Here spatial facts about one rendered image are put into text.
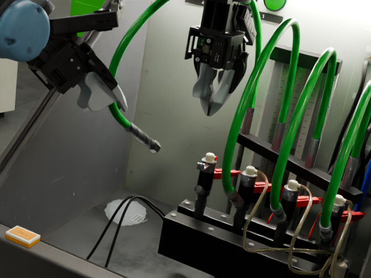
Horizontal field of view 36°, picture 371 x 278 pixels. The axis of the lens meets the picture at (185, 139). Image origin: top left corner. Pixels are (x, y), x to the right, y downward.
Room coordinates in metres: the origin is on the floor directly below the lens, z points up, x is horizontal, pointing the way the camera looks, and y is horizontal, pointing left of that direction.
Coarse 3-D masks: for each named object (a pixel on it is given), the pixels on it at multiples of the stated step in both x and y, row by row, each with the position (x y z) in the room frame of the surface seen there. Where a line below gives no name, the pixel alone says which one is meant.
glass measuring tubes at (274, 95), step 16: (288, 48) 1.20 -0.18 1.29; (272, 64) 1.23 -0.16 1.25; (288, 64) 1.21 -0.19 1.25; (304, 64) 1.17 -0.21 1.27; (336, 64) 1.15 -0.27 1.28; (272, 80) 1.20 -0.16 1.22; (304, 80) 1.18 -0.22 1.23; (320, 80) 1.19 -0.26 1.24; (336, 80) 1.18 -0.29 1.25; (272, 96) 1.20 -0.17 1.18; (320, 96) 1.16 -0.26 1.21; (272, 112) 1.22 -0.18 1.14; (288, 112) 1.19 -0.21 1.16; (304, 112) 1.18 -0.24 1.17; (272, 128) 1.21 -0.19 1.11; (304, 128) 1.19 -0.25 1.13; (304, 144) 1.19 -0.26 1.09; (256, 160) 1.20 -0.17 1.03; (304, 160) 1.16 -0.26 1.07; (272, 176) 1.19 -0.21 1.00; (288, 176) 1.18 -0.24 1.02
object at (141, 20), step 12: (156, 0) 0.95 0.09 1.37; (168, 0) 0.96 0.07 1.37; (252, 0) 1.11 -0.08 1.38; (144, 12) 0.93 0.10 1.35; (252, 12) 1.13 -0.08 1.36; (132, 24) 0.92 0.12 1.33; (132, 36) 0.91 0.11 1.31; (120, 48) 0.90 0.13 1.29; (252, 96) 1.16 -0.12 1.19; (252, 108) 1.16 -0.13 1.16; (120, 120) 0.91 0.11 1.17
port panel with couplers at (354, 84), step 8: (368, 32) 1.17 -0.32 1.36; (368, 40) 1.17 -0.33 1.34; (360, 48) 1.17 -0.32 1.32; (368, 48) 1.17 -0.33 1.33; (360, 56) 1.17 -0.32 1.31; (368, 56) 1.16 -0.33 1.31; (360, 64) 1.17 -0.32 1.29; (368, 64) 1.13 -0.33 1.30; (360, 72) 1.17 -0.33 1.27; (368, 72) 1.16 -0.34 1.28; (352, 80) 1.17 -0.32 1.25; (360, 80) 1.17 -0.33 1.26; (368, 80) 1.16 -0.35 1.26; (352, 88) 1.17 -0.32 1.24; (352, 96) 1.17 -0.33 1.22; (344, 104) 1.17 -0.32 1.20; (344, 112) 1.17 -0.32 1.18; (344, 120) 1.17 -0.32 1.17; (336, 136) 1.17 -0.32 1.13; (344, 136) 1.17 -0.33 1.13; (368, 144) 1.15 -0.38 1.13; (368, 152) 1.15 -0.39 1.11; (328, 160) 1.17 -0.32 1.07; (360, 160) 1.12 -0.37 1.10
